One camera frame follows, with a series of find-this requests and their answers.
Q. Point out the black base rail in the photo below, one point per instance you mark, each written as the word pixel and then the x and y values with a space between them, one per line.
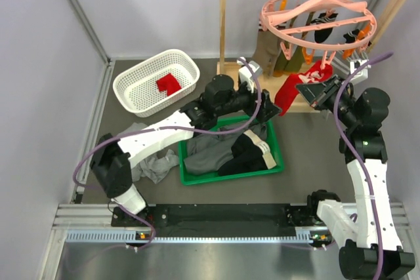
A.
pixel 218 220

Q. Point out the grey crumpled cloth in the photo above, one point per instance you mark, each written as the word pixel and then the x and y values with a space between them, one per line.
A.
pixel 155 166

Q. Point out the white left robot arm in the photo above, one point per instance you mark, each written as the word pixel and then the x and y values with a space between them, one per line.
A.
pixel 114 157

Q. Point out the red sock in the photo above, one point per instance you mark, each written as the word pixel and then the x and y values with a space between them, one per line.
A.
pixel 168 84
pixel 288 91

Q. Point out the pink clothes clip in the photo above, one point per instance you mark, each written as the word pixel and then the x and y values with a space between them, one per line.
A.
pixel 327 58

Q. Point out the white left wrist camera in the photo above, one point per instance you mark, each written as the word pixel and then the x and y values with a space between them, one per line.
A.
pixel 248 72

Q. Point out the black socks with label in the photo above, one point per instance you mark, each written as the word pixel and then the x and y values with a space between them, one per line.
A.
pixel 250 154

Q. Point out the black striped sock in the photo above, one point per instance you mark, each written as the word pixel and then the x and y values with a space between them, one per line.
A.
pixel 321 35
pixel 351 36

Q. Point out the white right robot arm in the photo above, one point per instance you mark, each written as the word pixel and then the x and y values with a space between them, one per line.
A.
pixel 369 247

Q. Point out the green plastic tray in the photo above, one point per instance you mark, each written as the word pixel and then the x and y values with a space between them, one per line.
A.
pixel 190 179

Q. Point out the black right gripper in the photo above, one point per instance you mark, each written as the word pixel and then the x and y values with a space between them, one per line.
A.
pixel 312 92

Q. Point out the olive green socks pair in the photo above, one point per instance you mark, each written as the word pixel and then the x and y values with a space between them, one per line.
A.
pixel 293 65

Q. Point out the beige sock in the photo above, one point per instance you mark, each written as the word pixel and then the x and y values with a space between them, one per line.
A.
pixel 267 50

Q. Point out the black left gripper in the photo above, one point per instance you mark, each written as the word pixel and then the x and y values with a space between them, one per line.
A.
pixel 269 110

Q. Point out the orange clothes clip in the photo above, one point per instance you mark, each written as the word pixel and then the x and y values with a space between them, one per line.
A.
pixel 308 55

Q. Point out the grey clothes in tray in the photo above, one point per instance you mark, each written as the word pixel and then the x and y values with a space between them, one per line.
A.
pixel 208 152

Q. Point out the pink round clip hanger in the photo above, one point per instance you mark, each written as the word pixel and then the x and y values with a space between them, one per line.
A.
pixel 275 13

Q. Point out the white perforated plastic basket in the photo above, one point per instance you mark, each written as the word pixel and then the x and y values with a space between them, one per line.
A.
pixel 136 88

